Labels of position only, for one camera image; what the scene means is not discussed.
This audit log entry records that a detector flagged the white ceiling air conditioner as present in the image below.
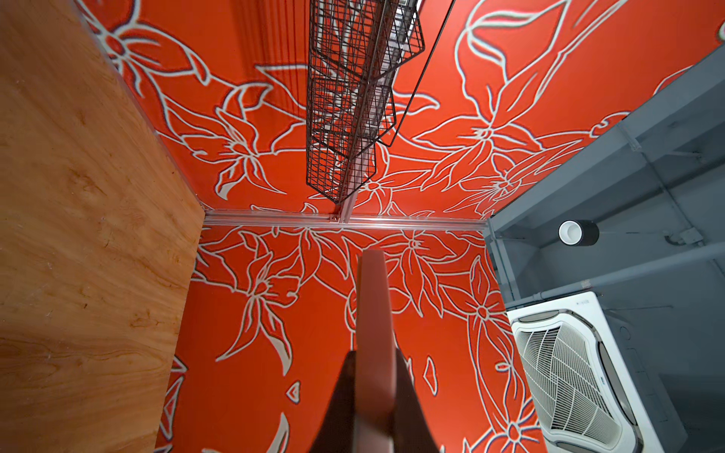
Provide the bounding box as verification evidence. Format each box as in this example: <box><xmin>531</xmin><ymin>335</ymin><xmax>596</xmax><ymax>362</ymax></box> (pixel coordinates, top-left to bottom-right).
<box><xmin>507</xmin><ymin>292</ymin><xmax>687</xmax><ymax>452</ymax></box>

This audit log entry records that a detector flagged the black wire wall basket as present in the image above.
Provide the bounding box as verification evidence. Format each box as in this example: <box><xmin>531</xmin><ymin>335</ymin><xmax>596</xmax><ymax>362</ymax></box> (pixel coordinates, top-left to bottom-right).
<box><xmin>306</xmin><ymin>1</ymin><xmax>435</xmax><ymax>206</ymax></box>

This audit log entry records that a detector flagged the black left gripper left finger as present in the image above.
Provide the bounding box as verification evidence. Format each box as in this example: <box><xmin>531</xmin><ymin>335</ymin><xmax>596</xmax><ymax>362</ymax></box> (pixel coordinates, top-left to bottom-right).
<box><xmin>309</xmin><ymin>351</ymin><xmax>356</xmax><ymax>453</ymax></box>

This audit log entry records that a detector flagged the black white ceiling spotlight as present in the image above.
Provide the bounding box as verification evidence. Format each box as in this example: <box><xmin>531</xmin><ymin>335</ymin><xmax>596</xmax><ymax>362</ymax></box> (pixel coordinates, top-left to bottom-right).
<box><xmin>558</xmin><ymin>220</ymin><xmax>600</xmax><ymax>247</ymax></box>

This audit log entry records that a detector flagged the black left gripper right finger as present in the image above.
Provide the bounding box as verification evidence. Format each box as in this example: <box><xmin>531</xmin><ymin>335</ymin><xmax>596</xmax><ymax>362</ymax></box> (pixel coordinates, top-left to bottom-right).
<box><xmin>392</xmin><ymin>349</ymin><xmax>439</xmax><ymax>453</ymax></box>

